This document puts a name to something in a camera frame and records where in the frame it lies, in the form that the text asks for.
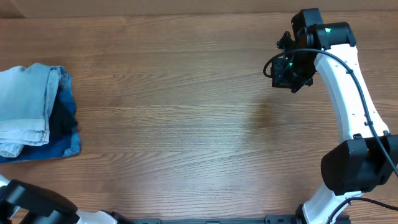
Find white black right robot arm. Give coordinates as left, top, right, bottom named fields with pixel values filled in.
left=263, top=8, right=397, bottom=224

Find folded blue jeans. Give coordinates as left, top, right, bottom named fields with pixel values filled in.
left=57, top=66, right=73, bottom=97

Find black folded garment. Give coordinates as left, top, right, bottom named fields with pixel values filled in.
left=49, top=91, right=78, bottom=149

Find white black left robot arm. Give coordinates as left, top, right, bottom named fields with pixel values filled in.
left=1, top=176, right=131, bottom=224

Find light blue denim shorts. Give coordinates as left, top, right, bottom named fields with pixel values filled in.
left=1, top=63, right=63, bottom=157

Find dark blue folded garment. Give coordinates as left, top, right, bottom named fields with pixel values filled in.
left=0, top=90, right=81, bottom=164

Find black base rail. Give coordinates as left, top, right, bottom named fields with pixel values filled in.
left=129, top=215, right=305, bottom=224

